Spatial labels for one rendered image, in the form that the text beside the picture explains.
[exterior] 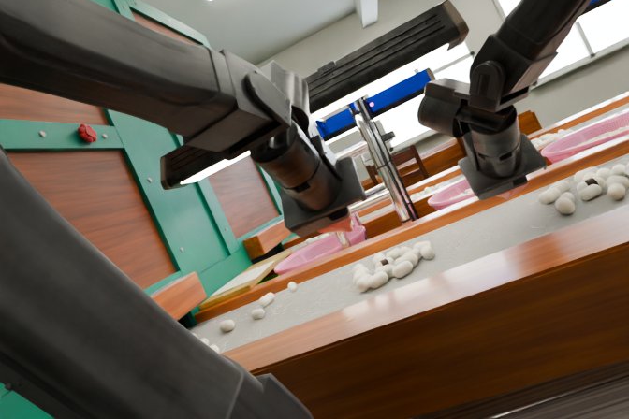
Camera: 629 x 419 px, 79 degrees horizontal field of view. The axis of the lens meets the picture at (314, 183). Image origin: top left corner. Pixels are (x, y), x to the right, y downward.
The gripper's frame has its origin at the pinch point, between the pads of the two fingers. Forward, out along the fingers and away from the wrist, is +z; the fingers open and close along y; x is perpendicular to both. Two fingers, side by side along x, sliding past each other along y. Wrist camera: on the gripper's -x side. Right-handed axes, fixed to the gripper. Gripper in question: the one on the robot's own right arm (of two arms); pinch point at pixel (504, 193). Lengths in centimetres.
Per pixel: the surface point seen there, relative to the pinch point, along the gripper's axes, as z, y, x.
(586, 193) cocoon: -3.3, -8.5, 6.5
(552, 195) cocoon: 1.2, -5.9, 2.8
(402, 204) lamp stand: 11.8, 17.1, -13.4
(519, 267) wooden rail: -19.8, 6.0, 18.9
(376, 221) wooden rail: 35, 28, -27
